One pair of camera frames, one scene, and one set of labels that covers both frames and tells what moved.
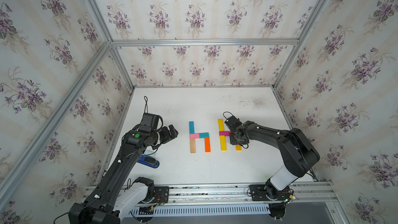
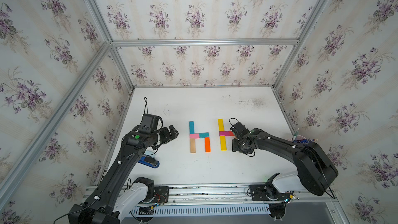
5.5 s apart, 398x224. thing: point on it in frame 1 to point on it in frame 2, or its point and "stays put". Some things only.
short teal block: [202, 135] stays put
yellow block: [221, 127] stays put
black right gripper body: [233, 141] to [237, 145]
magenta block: [225, 133] stays put
